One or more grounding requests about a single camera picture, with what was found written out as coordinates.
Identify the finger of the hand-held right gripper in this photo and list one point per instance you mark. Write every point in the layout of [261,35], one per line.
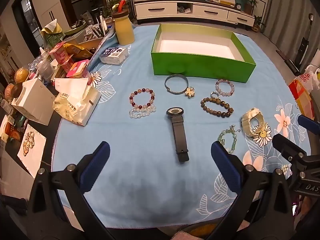
[285,145]
[307,123]

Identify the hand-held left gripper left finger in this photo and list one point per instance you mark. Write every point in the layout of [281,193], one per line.
[96,165]

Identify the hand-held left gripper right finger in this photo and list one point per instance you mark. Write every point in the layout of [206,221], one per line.
[225,165]

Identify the white wristwatch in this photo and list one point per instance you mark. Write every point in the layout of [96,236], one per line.
[247,122]

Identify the black wristwatch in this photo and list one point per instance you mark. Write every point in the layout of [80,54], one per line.
[178,130]

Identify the green cardboard box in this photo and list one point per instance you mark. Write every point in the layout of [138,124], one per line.
[200,65]

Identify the red and yellow shopping bag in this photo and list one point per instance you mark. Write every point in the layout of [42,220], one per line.
[300,92]

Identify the white plastic bag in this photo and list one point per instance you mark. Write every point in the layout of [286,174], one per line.
[310,76]

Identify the blue floral tablecloth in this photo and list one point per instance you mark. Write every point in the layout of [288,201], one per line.
[140,135]

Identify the tissue pack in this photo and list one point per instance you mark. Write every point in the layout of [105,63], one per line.
[75,105]

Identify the white paper with sticker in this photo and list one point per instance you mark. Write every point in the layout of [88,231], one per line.
[31,152]

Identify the gold flower brooch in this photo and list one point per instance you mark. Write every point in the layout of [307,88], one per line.
[190,92]

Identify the white cardboard box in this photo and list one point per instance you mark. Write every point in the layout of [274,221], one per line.
[32,100]

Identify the pink carton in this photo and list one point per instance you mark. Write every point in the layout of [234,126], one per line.
[61,55]
[78,70]

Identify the dark metal bangle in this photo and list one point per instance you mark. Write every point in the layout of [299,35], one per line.
[166,84]

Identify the brown kiwi fruit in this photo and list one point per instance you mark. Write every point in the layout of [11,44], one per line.
[17,89]

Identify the small potted plant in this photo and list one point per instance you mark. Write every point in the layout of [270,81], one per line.
[258,23]

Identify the clear plastic box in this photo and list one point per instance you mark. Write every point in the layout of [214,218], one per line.
[113,55]

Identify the clear plastic bottle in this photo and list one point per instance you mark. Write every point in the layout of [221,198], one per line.
[43,66]

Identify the orange round fruit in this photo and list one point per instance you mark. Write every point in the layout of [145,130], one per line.
[8,91]

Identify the yellow round fruit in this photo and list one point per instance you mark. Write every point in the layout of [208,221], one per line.
[21,75]

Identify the yellow snack bag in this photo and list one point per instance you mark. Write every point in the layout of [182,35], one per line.
[76,49]

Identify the tall potted plant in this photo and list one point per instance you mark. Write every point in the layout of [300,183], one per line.
[251,3]

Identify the green packet with yellow cloth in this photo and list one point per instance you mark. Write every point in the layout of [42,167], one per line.
[51,38]

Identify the small alarm clock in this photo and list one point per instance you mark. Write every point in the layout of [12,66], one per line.
[238,5]

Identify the planter box with plants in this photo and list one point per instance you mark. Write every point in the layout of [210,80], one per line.
[113,5]

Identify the white tv cabinet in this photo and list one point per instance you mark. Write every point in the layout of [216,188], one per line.
[160,10]

